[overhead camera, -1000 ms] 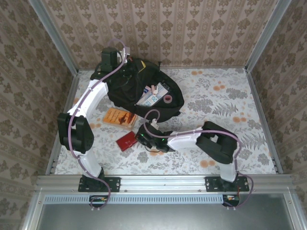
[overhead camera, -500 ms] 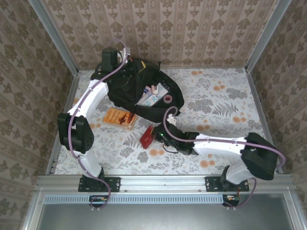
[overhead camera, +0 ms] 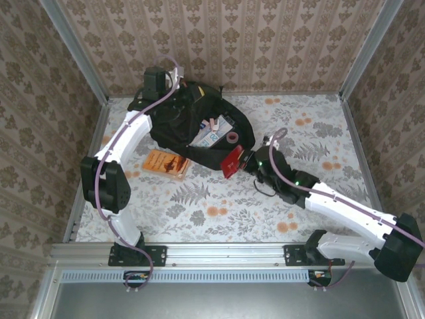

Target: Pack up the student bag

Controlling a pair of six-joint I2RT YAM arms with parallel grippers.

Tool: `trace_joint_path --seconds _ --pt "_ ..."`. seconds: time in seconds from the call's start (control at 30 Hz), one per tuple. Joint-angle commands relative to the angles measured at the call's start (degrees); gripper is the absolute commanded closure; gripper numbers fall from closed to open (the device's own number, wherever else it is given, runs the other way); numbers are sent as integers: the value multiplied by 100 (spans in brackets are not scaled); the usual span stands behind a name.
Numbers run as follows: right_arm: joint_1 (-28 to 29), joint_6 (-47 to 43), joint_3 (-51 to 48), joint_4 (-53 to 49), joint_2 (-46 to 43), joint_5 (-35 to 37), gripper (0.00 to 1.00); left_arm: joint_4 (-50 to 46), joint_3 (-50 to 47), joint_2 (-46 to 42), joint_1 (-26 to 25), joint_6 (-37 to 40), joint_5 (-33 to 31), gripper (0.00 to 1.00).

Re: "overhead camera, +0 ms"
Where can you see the red leather wallet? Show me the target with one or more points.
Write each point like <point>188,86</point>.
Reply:
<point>232,163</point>

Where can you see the aluminium corner post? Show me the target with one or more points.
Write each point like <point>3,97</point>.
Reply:
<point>369,50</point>
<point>76,50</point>

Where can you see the grey metal panel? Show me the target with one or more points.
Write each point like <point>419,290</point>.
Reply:
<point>216,302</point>

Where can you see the aluminium table edge rail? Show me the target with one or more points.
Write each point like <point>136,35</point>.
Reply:
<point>89,166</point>
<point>299,93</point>
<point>363,166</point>

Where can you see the floral printed tablecloth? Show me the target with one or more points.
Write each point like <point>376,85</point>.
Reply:
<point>216,216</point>

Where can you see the orange paperback book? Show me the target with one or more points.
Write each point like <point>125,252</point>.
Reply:
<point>166,164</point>

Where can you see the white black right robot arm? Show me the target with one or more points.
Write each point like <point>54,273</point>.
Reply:
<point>348,209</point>

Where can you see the wide aluminium base rail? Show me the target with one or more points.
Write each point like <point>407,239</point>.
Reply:
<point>225,254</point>

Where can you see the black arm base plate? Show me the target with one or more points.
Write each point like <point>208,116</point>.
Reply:
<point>292,256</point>
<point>156,256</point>

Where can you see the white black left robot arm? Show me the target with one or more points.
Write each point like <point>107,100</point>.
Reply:
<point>133,133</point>

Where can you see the pink tape roll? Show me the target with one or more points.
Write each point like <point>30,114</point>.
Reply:
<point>227,138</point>

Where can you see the black fabric backpack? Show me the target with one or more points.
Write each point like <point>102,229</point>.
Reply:
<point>172,126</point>

